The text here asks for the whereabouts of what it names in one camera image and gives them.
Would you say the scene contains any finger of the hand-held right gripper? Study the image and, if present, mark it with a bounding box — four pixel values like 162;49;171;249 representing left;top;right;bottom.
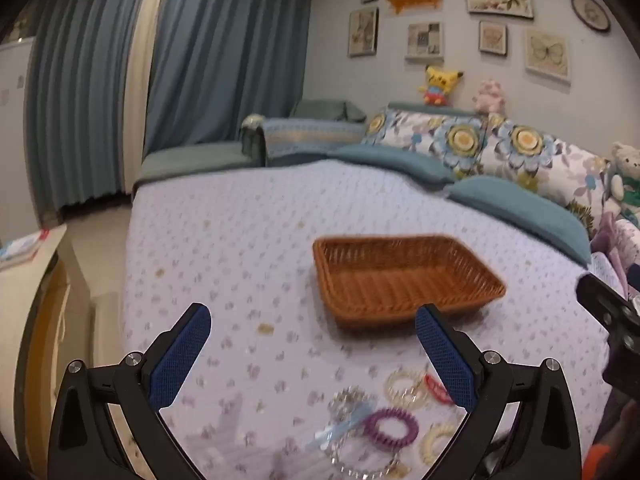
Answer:
575;274;632;334

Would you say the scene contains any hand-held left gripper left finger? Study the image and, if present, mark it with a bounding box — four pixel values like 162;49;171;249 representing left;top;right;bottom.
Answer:
47;302;213;480

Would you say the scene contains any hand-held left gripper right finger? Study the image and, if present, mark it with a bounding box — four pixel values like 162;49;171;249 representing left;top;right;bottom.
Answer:
414;303;584;480

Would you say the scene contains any clear yellowish bead bracelet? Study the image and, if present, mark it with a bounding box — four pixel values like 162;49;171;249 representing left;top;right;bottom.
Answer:
384;368;427;404

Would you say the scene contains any cream spiral hair tie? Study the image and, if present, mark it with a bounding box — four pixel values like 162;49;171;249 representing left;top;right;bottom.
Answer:
419;422;464;459

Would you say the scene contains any brown wicker basket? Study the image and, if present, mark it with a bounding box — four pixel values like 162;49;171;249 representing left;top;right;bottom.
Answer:
312;233;507;331

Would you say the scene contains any silver crystal hair accessory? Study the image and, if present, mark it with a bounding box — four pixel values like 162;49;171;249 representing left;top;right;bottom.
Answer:
327;386;377;422

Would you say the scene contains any purple floral cloth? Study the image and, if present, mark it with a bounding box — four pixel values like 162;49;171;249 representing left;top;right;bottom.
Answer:
589;210;640;293

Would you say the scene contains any orange cloth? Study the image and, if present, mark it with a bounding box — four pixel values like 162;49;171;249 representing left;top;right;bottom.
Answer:
584;439;617;480

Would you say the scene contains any large teal pillow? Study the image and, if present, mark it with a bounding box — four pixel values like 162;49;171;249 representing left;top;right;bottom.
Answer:
446;175;592;267

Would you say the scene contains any floral quilted bedspread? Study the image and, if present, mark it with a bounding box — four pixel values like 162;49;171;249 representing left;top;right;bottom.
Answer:
121;159;623;480

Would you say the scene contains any white teddy bear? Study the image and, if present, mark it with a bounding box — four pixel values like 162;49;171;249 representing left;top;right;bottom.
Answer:
601;141;640;227

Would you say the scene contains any floral pillow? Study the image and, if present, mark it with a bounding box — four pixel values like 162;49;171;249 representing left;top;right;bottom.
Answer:
361;105;491;182
479;117;610;213

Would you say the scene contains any wooden bedside table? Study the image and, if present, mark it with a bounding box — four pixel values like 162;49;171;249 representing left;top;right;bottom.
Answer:
0;224;93;466

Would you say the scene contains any stack of books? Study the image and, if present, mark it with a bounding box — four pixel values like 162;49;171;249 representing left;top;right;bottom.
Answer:
0;229;52;269

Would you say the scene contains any grey-green sofa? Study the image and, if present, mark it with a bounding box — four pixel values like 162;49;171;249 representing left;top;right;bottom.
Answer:
131;98;369;197

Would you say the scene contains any small teal pillow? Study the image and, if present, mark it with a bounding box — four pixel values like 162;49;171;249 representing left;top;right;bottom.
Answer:
331;144;455;184

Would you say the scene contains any pink plush toy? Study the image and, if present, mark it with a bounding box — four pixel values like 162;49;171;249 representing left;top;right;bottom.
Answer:
472;78;507;115

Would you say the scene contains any large framed butterfly picture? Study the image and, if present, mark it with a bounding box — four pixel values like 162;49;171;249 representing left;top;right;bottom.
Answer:
523;27;572;86

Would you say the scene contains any blue knitted sofa cover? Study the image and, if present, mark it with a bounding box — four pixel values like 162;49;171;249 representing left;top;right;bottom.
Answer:
240;114;369;167

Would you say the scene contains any yellow plush toy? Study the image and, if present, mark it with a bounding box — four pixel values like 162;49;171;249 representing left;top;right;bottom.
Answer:
418;63;464;107

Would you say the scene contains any small framed butterfly picture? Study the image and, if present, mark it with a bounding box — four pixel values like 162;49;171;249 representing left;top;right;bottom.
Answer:
478;20;509;56

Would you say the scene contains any round framed picture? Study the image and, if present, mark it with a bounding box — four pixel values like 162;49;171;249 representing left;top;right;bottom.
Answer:
571;0;612;34

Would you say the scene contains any blue curtain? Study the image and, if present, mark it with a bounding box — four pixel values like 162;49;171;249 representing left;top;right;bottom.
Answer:
24;0;152;213
144;0;315;147

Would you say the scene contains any beige curtain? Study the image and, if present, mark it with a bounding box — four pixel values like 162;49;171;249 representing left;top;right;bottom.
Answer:
121;0;172;197

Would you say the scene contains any framed patchwork picture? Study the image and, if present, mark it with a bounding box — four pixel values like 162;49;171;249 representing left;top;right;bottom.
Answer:
404;21;445;63

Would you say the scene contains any tall framed picture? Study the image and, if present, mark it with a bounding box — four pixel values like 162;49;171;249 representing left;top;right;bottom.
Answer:
348;7;380;58

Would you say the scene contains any red hair tie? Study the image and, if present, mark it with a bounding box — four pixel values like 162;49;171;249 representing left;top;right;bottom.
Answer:
424;374;454;404

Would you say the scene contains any purple spiral hair tie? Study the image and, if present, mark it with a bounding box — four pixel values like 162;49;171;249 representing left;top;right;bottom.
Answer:
362;408;420;454

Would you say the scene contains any orange wall shelf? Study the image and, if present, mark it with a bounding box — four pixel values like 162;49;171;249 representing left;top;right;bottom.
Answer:
385;0;444;16

